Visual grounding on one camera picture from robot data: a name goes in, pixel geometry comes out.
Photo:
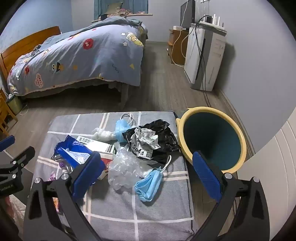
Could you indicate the wooden window sill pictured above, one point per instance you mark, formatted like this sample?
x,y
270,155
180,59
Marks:
x,y
145,14

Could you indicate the wooden tv cabinet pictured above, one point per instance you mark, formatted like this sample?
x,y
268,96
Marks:
x,y
179,48

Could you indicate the teal curtain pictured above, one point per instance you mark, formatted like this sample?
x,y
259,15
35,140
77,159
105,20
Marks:
x,y
101,7

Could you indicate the small green bin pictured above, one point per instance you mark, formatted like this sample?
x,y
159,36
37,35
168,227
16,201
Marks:
x,y
15,105

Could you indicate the clear plastic bag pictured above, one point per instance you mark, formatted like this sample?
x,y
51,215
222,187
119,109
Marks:
x,y
122,169

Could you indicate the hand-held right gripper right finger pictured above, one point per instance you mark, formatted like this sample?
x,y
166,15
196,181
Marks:
x,y
205,176

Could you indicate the white panelled cabinet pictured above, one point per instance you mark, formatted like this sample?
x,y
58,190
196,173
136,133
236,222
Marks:
x,y
277,173

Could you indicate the blue face mask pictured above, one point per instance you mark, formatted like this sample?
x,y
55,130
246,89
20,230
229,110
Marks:
x,y
121,131
148,185

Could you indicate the white green medicine box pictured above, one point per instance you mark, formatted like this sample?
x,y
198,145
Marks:
x,y
97,144

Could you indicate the white router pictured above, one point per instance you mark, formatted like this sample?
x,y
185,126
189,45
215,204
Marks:
x,y
212,23

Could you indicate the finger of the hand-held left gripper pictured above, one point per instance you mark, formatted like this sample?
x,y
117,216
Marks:
x,y
7,142
23,154

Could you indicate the blue wipes packet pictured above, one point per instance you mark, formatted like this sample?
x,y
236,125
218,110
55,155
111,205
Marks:
x,y
74,150

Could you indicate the grey plaid mat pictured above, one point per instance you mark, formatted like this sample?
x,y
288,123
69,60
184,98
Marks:
x,y
138,215

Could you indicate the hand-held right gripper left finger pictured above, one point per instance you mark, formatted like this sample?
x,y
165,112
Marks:
x,y
87,171

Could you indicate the pale pink cloth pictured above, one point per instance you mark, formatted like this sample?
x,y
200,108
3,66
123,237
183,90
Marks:
x,y
15,210

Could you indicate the wooden headboard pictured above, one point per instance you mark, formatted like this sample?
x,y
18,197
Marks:
x,y
27,41

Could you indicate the white tissue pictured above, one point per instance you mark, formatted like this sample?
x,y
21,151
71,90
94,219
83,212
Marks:
x,y
104,135

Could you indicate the pile of clothes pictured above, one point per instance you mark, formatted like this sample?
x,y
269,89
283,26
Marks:
x,y
122,11

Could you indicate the wooden chair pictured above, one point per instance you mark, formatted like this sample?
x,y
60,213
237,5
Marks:
x,y
5,115

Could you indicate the black plastic mailing bag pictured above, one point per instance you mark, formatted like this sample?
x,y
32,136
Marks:
x,y
166,139

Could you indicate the teal waste bin yellow rim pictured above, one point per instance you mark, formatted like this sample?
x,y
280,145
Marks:
x,y
208,129

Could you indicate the bed with grey skirt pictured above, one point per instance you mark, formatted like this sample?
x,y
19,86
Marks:
x,y
115,90

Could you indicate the black monitor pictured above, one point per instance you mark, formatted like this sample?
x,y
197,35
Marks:
x,y
188,14

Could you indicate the white air purifier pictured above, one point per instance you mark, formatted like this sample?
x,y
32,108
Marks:
x,y
212,60

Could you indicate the blue printed blanket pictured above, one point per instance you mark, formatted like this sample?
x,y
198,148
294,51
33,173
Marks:
x,y
81,58

